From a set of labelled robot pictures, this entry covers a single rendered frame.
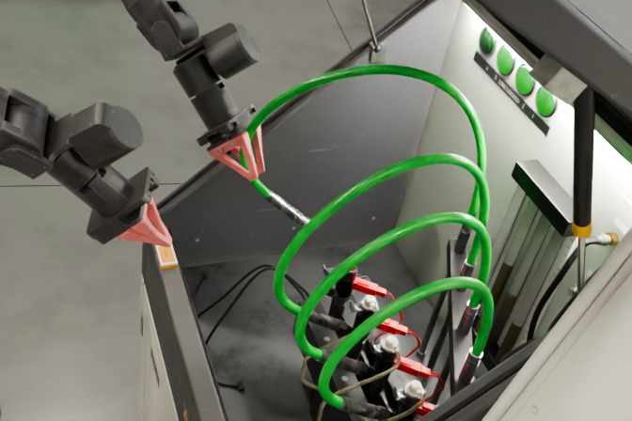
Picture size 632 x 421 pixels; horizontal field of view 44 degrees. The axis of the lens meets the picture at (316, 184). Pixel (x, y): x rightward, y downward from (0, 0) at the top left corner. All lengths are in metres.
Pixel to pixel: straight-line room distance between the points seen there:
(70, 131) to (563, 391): 0.62
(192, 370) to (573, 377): 0.61
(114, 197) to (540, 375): 0.55
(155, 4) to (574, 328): 0.72
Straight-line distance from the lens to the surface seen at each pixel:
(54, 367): 2.48
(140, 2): 1.19
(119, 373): 2.45
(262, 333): 1.47
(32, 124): 0.95
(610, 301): 0.84
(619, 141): 1.07
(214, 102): 1.17
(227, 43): 1.15
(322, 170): 1.50
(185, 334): 1.30
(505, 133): 1.31
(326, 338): 1.28
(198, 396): 1.23
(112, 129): 0.93
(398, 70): 1.10
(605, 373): 0.85
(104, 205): 1.01
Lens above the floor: 1.94
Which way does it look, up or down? 38 degrees down
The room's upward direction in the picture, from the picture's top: 11 degrees clockwise
